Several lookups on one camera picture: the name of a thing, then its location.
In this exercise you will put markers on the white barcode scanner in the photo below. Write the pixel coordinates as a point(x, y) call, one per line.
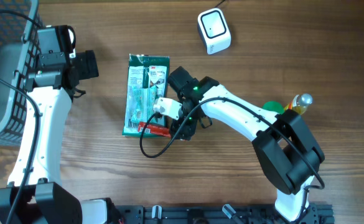
point(213, 30)

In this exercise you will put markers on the green 3M package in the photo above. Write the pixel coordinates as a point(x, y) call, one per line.
point(144, 71)

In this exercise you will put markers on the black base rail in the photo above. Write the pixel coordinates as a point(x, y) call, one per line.
point(264, 213)

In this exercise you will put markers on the green lidded jar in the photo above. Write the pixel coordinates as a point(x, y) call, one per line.
point(273, 106)

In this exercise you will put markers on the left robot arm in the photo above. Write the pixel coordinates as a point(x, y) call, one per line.
point(34, 193)

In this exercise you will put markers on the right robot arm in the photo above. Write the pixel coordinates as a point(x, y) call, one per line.
point(286, 149)

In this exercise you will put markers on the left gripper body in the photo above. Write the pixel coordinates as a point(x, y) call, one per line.
point(84, 69)

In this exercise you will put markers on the yellow dish soap bottle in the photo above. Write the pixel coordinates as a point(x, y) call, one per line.
point(300, 103)

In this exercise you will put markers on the teal snack packet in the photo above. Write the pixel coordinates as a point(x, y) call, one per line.
point(144, 99)

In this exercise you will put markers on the red stick sachet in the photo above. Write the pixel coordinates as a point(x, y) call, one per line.
point(154, 129)

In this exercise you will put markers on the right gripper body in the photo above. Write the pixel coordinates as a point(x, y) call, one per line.
point(188, 126)

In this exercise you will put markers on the grey plastic mesh basket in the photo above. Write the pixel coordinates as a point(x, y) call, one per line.
point(19, 46)

